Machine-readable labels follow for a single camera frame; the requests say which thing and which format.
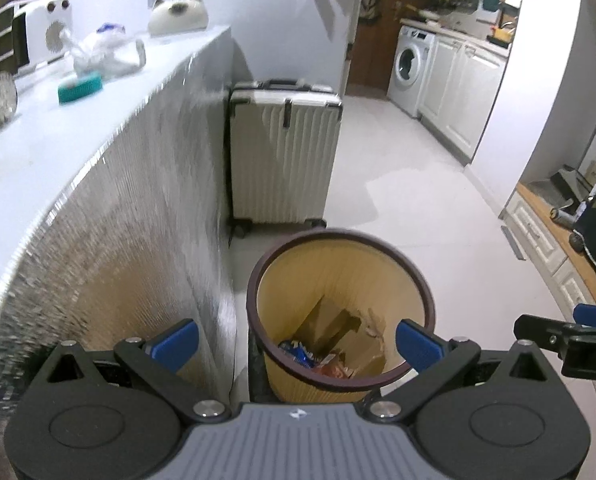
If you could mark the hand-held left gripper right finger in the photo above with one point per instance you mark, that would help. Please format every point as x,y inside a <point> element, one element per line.
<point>418,350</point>

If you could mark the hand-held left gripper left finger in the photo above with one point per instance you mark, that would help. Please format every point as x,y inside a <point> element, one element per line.
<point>175,344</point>

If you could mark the brown cardboard package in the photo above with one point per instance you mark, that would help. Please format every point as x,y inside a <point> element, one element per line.
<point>338,330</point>

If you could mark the red paper box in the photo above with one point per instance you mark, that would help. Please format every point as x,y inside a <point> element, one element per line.
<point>335,369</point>

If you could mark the crushed blue soda can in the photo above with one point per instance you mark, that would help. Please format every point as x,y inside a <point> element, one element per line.
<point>300,352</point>

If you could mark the yellow trash bin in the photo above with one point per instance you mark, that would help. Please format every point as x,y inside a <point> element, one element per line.
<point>288,290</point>

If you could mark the teal tape roll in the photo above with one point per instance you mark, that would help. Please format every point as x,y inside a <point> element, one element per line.
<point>80,89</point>

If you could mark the low white cabinet wooden top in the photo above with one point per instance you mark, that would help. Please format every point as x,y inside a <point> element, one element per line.
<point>543,240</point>

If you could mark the white ribbed suitcase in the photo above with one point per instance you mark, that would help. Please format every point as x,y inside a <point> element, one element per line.
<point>283,160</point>

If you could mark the white kitchen base cabinet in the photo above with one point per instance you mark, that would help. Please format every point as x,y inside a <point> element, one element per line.
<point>463,95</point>

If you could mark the white washing machine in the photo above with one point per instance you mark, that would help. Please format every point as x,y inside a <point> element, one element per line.
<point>410,70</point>

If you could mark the yellow kitchen container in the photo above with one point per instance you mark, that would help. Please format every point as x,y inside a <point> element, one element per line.
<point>503,35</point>

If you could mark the brown wooden door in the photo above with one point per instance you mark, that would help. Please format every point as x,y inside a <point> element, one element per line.
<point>373,50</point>

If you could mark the blue white tissue pack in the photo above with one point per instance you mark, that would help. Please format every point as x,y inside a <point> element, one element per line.
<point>111,27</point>

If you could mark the white cat-shaped container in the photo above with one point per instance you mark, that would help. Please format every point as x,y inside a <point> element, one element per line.
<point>177,15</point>

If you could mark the white space heater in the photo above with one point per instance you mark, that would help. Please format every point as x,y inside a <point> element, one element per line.
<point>42,30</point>

